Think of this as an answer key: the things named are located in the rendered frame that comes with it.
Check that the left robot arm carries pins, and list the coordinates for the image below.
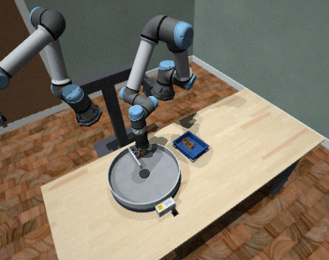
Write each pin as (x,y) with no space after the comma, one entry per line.
(178,35)

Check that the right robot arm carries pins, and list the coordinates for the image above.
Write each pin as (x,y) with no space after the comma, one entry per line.
(50,25)

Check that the blue open-top crate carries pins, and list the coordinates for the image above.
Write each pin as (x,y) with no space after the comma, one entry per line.
(199,145)

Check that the grey round turntable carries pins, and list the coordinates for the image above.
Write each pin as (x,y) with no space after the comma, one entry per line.
(146,182)

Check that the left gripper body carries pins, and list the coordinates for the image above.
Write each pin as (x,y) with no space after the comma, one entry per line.
(140,136)

